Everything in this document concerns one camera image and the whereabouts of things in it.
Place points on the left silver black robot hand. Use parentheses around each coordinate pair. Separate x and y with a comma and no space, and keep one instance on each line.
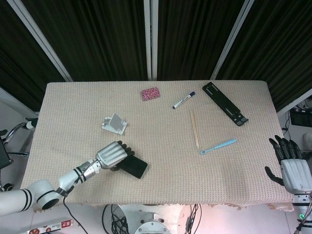
(111,154)

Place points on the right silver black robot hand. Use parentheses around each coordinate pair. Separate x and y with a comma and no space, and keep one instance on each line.
(296,176)

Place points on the black smartphone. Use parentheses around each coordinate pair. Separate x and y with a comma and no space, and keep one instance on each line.
(136,168)

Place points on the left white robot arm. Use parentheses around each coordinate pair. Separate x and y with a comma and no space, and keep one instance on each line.
(68,176)

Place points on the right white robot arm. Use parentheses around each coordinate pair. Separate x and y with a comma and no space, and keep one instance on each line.
(301,207)

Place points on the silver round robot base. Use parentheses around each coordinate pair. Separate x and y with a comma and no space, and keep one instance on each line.
(151,225)

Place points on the white folding phone stand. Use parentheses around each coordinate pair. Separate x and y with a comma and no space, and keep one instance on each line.
(115,123)

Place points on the black folding laptop stand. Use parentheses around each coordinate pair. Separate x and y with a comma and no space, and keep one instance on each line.
(223,102)

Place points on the pink patterned small box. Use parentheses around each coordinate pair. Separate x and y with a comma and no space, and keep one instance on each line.
(150,94)

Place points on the beige woven tablecloth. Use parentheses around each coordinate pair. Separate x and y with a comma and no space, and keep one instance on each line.
(182,175)

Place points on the light blue toothbrush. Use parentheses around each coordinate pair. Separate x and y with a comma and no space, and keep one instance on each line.
(219,146)

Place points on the red printed cardboard box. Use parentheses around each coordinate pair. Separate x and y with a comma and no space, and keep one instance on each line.
(61,224)

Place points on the wooden chopstick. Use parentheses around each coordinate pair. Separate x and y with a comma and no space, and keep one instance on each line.
(193,129)

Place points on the white marker with blue cap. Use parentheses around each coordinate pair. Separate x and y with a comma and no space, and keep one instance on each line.
(183,100)

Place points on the chrome black office chair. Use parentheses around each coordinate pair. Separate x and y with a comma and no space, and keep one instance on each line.
(14,129)

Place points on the black pleated curtain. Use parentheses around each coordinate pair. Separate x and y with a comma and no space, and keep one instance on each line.
(280,48)
(97,36)
(195,36)
(14,48)

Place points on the white metal frame post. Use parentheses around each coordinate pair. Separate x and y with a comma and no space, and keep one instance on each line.
(231,41)
(44,41)
(151,39)

